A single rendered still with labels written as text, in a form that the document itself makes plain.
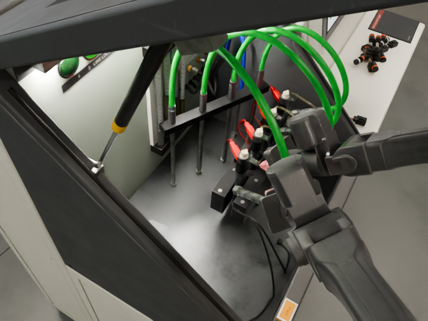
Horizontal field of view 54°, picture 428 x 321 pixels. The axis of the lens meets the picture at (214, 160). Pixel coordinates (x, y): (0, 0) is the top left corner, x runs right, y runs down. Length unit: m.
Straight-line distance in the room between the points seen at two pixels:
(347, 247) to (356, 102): 0.92
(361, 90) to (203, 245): 0.70
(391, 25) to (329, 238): 1.33
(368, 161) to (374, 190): 1.71
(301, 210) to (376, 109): 0.84
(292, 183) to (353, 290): 0.18
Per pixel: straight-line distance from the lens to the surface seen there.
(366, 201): 2.42
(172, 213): 1.21
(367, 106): 1.39
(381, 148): 0.76
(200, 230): 1.18
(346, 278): 0.48
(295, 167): 0.58
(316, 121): 0.79
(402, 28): 1.78
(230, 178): 1.10
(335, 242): 0.52
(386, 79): 1.52
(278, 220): 0.72
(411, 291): 2.26
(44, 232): 1.08
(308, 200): 0.59
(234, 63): 0.71
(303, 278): 1.03
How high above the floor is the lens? 1.87
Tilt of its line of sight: 52 degrees down
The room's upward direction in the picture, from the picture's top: 6 degrees clockwise
